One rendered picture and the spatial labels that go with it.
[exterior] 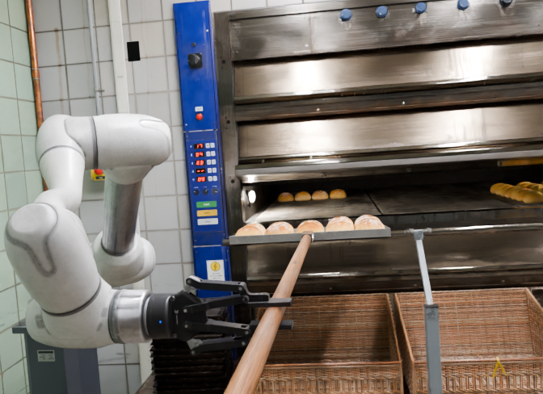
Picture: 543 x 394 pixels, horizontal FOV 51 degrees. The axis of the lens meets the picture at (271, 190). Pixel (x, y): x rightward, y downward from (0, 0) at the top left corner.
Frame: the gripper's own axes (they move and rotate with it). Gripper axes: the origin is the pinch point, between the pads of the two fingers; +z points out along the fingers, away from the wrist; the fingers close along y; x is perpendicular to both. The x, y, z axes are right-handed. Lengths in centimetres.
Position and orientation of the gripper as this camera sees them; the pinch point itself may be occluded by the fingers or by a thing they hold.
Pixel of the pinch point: (271, 313)
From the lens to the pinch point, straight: 95.2
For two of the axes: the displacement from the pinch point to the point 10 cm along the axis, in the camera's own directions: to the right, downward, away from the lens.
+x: -1.2, 0.5, -9.9
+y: 0.5, 10.0, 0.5
